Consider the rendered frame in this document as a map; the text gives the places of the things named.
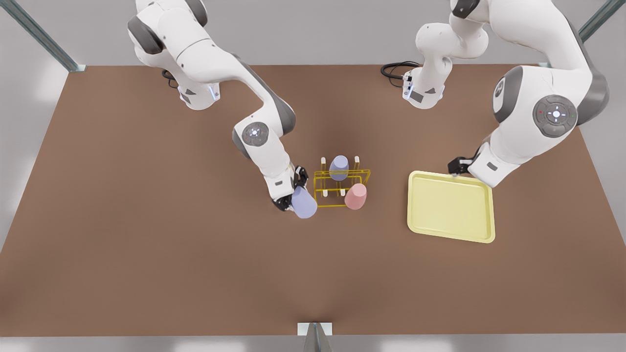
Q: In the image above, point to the large lavender cup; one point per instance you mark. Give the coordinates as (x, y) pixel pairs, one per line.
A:
(304, 203)

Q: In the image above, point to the pale yellow tray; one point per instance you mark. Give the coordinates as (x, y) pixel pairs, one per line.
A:
(451, 207)

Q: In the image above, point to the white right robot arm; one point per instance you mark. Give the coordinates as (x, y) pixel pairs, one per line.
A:
(195, 54)

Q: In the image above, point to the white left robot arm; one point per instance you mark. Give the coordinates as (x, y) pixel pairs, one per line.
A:
(538, 98)

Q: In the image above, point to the small lavender cup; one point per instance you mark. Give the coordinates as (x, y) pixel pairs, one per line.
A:
(339, 167)

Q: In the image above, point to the pink cup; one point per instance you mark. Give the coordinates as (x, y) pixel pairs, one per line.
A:
(356, 196)

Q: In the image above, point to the silver frame post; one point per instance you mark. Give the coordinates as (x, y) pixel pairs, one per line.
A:
(41, 35)
(592, 22)
(315, 337)

